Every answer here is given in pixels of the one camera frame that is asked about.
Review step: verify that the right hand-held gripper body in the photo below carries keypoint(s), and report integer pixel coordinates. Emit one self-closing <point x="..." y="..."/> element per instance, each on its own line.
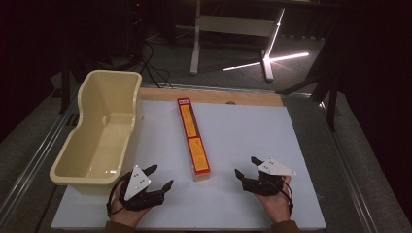
<point x="270" y="176"/>

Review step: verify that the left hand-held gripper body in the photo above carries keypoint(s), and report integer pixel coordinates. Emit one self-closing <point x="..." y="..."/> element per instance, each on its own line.
<point x="137" y="184"/>

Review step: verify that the long red yellow box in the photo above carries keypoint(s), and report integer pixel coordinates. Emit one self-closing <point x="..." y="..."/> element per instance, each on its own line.
<point x="193" y="139"/>

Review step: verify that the cream plastic tub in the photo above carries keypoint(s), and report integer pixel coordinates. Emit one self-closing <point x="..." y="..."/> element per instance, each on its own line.
<point x="97" y="145"/>

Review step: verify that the person's right hand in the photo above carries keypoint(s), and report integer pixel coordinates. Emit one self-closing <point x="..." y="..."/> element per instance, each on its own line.
<point x="275" y="204"/>

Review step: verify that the person's left hand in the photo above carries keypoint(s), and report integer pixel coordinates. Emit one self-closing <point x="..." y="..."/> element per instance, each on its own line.
<point x="128" y="216"/>

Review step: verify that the white table sheet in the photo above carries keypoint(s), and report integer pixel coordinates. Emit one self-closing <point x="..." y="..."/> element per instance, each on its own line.
<point x="246" y="136"/>

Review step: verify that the dark metal stand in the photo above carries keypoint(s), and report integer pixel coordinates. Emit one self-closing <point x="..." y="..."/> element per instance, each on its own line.
<point x="324" y="77"/>

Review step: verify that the dark thin stand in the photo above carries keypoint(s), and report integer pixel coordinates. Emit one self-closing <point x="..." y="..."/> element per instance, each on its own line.
<point x="64" y="84"/>

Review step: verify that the metal table rail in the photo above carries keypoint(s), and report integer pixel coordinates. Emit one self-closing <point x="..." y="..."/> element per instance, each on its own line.
<point x="35" y="158"/>
<point x="350" y="168"/>

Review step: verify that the white metal desk frame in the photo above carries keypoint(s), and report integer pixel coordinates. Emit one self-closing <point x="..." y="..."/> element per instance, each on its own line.
<point x="233" y="26"/>

